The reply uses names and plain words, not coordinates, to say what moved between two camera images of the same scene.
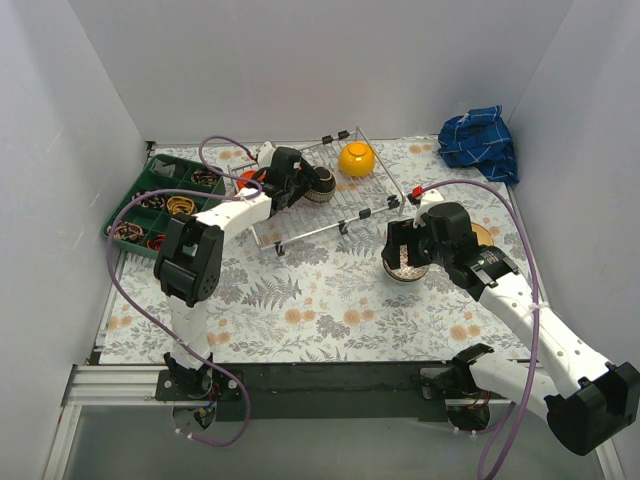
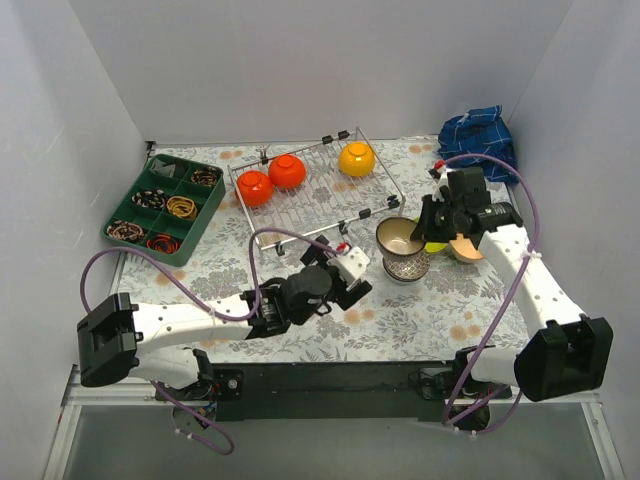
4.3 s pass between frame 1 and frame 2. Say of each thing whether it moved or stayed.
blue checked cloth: stayed
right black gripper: moved
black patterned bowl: moved
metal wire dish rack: stayed
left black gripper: moved
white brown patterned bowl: stayed
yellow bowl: stayed
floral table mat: stayed
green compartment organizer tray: stayed
